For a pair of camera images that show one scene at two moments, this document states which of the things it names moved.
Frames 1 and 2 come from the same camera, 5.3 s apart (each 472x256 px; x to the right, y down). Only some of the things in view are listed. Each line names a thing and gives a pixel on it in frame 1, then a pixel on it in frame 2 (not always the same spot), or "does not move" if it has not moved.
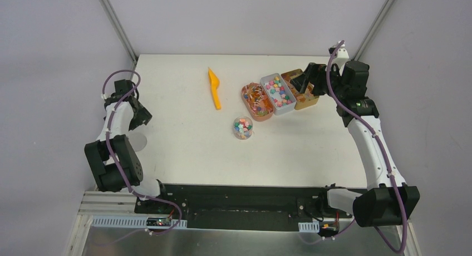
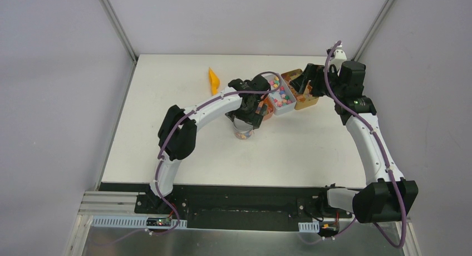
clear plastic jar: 242,127 does not move
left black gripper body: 139,115 -> 249,112
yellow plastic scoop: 214,83 does not move
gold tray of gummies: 304,99 does not move
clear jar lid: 138,141 -> 241,125
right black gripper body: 320,74 does not move
